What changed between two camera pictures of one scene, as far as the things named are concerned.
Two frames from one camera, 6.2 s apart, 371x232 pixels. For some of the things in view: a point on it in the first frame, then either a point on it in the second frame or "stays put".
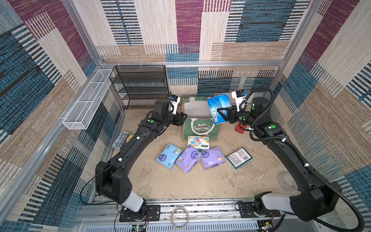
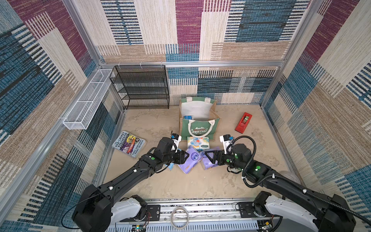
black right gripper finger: (226, 117) to (213, 159)
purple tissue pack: (189, 158) stays put
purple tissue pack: (212, 157) stays put
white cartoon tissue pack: (200, 142) stays put
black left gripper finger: (183, 117) to (183, 159)
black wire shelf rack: (140, 86) stays put
